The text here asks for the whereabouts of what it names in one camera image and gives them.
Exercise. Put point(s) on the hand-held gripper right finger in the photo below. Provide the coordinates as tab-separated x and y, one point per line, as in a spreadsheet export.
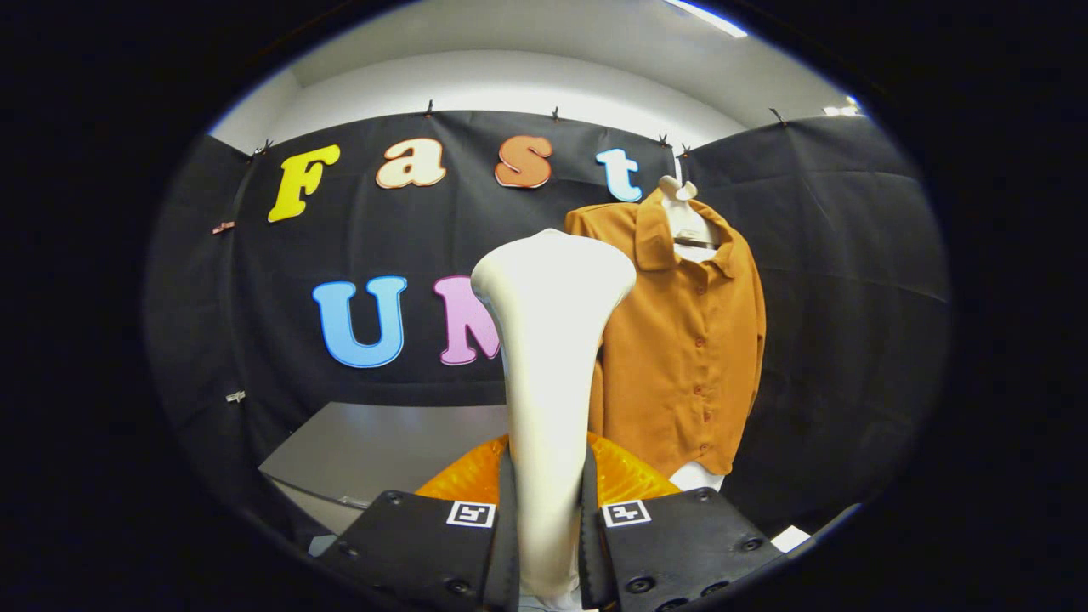
591	527

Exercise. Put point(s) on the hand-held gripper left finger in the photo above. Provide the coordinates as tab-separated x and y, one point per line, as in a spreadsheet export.
508	527

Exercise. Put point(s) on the orange button shirt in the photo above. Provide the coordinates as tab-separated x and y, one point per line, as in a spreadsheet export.
680	357

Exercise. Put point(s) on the white paper label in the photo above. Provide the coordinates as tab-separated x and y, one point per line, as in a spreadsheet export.
790	539

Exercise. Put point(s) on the white mannequin torso hanger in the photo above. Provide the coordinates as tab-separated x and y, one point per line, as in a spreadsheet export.
684	221

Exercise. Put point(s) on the pink clip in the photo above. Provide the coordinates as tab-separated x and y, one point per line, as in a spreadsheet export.
223	227

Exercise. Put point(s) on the row of black clips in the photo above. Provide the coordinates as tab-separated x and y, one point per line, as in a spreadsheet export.
429	108

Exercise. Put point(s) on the small ceiling light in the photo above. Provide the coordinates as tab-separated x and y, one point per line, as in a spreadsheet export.
841	109

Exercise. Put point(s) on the long ceiling light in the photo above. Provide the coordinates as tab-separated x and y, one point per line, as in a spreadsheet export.
705	17

